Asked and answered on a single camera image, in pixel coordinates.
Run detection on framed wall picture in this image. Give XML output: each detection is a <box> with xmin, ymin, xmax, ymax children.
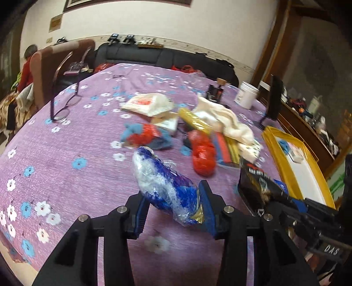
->
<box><xmin>63</xmin><ymin>0</ymin><xmax>192</xmax><ymax>13</ymax></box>

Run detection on blue and red sock bundle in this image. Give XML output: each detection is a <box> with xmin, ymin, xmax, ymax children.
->
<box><xmin>122</xmin><ymin>123</ymin><xmax>174</xmax><ymax>150</ymax></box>

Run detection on small wall plaque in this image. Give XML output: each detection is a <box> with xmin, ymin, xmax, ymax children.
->
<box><xmin>50</xmin><ymin>15</ymin><xmax>62</xmax><ymax>32</ymax></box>

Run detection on black sofa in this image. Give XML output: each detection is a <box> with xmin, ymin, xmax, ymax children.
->
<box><xmin>93</xmin><ymin>42</ymin><xmax>238</xmax><ymax>86</ymax></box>

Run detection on bamboo painted panel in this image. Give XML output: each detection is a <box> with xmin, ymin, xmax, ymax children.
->
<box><xmin>327</xmin><ymin>154</ymin><xmax>347</xmax><ymax>199</ymax></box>

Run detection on black snack packet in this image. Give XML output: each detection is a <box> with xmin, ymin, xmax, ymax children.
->
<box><xmin>238</xmin><ymin>158</ymin><xmax>297</xmax><ymax>218</ymax></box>

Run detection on white plastic bag red print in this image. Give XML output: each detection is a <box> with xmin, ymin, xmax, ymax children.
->
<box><xmin>120</xmin><ymin>93</ymin><xmax>175</xmax><ymax>117</ymax></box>

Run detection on brown chair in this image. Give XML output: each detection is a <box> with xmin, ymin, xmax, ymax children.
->
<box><xmin>30</xmin><ymin>39</ymin><xmax>95</xmax><ymax>110</ymax></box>

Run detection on purple floral sheet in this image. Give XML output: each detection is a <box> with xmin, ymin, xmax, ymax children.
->
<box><xmin>0</xmin><ymin>63</ymin><xmax>330</xmax><ymax>286</ymax></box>

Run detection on clutter on cabinet shelf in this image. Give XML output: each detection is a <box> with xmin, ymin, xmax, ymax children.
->
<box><xmin>283</xmin><ymin>88</ymin><xmax>342</xmax><ymax>155</ymax></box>

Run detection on purple frame glasses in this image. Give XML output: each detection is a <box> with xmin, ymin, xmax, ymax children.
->
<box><xmin>49</xmin><ymin>47</ymin><xmax>92</xmax><ymax>123</ymax></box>

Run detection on yellow cardboard box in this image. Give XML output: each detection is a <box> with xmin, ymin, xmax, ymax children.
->
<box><xmin>261</xmin><ymin>126</ymin><xmax>337</xmax><ymax>211</ymax></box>

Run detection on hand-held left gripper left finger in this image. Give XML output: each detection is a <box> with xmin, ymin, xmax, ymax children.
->
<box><xmin>32</xmin><ymin>191</ymin><xmax>150</xmax><ymax>286</ymax></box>

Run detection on white plastic jar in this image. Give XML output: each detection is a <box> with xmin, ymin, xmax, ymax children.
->
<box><xmin>234</xmin><ymin>82</ymin><xmax>260</xmax><ymax>110</ymax></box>

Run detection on black phone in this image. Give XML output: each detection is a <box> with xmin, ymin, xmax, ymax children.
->
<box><xmin>268</xmin><ymin>75</ymin><xmax>284</xmax><ymax>121</ymax></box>

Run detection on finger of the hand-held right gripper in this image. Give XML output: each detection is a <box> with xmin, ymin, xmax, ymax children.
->
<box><xmin>258</xmin><ymin>202</ymin><xmax>345</xmax><ymax>257</ymax></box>
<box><xmin>273</xmin><ymin>180</ymin><xmax>340</xmax><ymax>220</ymax></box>

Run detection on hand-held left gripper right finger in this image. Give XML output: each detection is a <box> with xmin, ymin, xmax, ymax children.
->
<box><xmin>198</xmin><ymin>180</ymin><xmax>321</xmax><ymax>286</ymax></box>

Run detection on yellow packet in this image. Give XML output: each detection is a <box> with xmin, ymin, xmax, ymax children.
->
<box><xmin>178</xmin><ymin>107</ymin><xmax>213</xmax><ymax>135</ymax></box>

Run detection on red black device wooden top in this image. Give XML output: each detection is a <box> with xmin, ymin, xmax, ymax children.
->
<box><xmin>207</xmin><ymin>78</ymin><xmax>229</xmax><ymax>103</ymax></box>

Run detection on wooden cabinet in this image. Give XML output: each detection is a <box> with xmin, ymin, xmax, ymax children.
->
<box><xmin>249</xmin><ymin>0</ymin><xmax>352</xmax><ymax>178</ymax></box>

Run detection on phone stand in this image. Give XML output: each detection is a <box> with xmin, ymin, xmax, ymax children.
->
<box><xmin>254</xmin><ymin>115</ymin><xmax>275</xmax><ymax>130</ymax></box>

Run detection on colourful sponge pack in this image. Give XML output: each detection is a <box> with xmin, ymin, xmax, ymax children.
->
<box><xmin>213</xmin><ymin>132</ymin><xmax>240</xmax><ymax>167</ymax></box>

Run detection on wooden board with small items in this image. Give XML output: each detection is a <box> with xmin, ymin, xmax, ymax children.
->
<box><xmin>137</xmin><ymin>38</ymin><xmax>164</xmax><ymax>50</ymax></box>

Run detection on pile of clothes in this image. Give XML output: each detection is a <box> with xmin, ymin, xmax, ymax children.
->
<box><xmin>0</xmin><ymin>82</ymin><xmax>35</xmax><ymax>138</ymax></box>

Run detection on blue cloth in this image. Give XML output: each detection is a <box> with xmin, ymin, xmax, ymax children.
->
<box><xmin>278</xmin><ymin>139</ymin><xmax>291</xmax><ymax>155</ymax></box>

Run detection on blue plastic packet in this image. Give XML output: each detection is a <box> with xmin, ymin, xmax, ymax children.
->
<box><xmin>132</xmin><ymin>146</ymin><xmax>205</xmax><ymax>226</ymax></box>

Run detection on white cloth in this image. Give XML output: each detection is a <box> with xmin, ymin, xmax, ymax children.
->
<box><xmin>192</xmin><ymin>95</ymin><xmax>255</xmax><ymax>145</ymax></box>

